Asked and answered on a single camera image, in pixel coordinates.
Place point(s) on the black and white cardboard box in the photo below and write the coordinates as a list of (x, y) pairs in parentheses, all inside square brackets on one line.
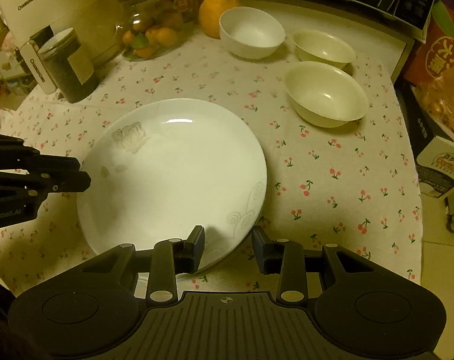
[(440, 161)]

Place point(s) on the white bowl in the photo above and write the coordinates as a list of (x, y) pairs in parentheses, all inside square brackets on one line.
[(249, 30)]

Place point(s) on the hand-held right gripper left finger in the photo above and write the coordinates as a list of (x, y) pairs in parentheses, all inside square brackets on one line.
[(198, 243)]

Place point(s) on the white plate with grey print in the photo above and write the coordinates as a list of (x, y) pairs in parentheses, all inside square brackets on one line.
[(167, 180)]

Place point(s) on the cherry print tablecloth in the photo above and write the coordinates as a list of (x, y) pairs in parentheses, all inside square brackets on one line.
[(324, 202)]

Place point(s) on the white kitchen appliance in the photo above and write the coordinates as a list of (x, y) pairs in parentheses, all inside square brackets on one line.
[(62, 3)]

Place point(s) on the glass jar of small oranges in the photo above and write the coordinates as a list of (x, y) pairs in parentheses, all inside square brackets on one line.
[(144, 41)]

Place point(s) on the brown patterned tin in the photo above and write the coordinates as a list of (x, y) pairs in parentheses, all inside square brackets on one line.
[(182, 3)]

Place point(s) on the plastic bag of oranges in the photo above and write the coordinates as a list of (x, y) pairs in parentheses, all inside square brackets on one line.
[(448, 108)]

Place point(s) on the dark jar with metal lid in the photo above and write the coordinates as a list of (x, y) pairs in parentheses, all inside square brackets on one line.
[(73, 82)]

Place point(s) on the red juice carton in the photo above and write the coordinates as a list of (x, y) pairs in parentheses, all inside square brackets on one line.
[(440, 52)]

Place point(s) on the orange citrus fruit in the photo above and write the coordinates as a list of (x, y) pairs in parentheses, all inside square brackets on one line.
[(212, 15)]

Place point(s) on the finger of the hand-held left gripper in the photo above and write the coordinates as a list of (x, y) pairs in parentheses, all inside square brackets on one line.
[(62, 165), (73, 182)]

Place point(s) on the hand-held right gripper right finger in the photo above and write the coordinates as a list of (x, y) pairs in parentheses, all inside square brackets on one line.
[(258, 247)]

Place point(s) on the cream bowl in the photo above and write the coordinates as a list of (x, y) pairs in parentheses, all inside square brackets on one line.
[(320, 48), (324, 93)]

